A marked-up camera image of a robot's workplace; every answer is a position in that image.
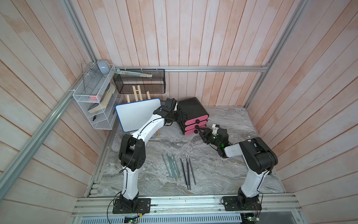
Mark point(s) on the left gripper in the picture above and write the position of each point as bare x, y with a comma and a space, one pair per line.
179, 116

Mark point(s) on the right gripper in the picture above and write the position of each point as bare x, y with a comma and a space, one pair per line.
205, 139

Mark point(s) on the black drawer cabinet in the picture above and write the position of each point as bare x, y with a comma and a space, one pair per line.
193, 109

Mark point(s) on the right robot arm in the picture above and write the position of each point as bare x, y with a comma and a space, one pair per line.
259, 157

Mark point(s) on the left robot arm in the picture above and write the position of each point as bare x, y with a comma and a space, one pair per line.
132, 152

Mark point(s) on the pink bottom drawer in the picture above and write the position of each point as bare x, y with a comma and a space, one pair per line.
193, 131

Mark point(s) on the green pencil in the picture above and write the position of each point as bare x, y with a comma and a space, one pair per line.
172, 168
169, 173
171, 165
176, 164

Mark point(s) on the green white ruler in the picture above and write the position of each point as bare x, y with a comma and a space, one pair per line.
125, 73

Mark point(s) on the book on shelf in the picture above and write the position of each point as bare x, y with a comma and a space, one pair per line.
104, 100

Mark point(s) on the grey round speaker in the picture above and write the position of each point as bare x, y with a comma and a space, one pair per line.
104, 67

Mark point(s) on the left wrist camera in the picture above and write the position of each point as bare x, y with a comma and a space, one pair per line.
170, 105

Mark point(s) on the white board blue frame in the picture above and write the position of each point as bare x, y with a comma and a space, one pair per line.
132, 116

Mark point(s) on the black mesh wall basket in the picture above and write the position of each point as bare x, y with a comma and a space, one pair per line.
155, 84

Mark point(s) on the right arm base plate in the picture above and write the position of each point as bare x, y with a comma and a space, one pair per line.
241, 203

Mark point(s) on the white wire wall shelf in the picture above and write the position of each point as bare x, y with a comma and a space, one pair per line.
95, 84

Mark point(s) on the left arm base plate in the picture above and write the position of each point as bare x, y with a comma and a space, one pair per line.
137, 205

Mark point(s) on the aluminium mounting rail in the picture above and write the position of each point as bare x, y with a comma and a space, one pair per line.
277, 208

